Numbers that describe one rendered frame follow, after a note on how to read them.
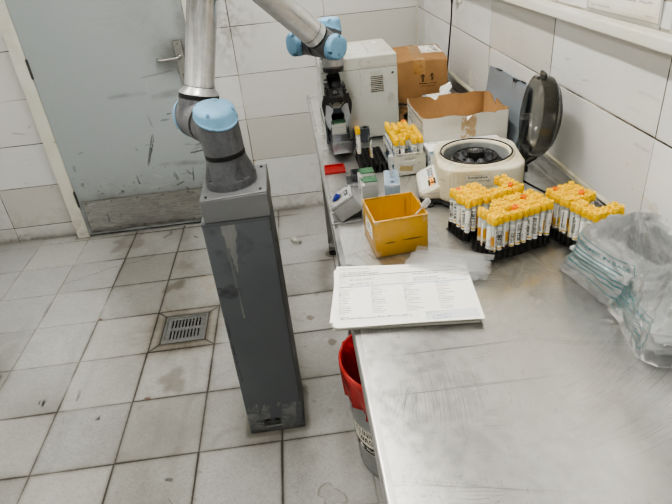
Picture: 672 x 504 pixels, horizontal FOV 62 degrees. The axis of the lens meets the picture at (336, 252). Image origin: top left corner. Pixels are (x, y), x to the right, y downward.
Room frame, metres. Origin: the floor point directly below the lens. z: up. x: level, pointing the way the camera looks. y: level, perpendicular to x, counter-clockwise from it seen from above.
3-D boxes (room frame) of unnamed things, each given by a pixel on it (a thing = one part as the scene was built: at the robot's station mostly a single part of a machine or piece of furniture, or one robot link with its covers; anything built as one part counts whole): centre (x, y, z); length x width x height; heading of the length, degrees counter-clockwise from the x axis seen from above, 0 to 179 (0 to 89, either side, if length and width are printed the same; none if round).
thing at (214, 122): (1.54, 0.29, 1.12); 0.13 x 0.12 x 0.14; 33
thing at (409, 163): (1.73, -0.25, 0.91); 0.20 x 0.10 x 0.07; 3
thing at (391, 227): (1.22, -0.15, 0.93); 0.13 x 0.13 x 0.10; 7
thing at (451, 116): (1.84, -0.45, 0.95); 0.29 x 0.25 x 0.15; 93
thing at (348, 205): (1.38, -0.06, 0.92); 0.13 x 0.07 x 0.08; 93
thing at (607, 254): (0.95, -0.59, 0.97); 0.26 x 0.17 x 0.19; 16
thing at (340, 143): (1.92, -0.06, 0.92); 0.21 x 0.07 x 0.05; 3
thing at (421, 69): (2.53, -0.44, 0.97); 0.31 x 0.23 x 0.18; 176
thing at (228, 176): (1.54, 0.29, 1.00); 0.15 x 0.15 x 0.10
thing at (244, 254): (1.54, 0.28, 0.44); 0.20 x 0.20 x 0.87; 3
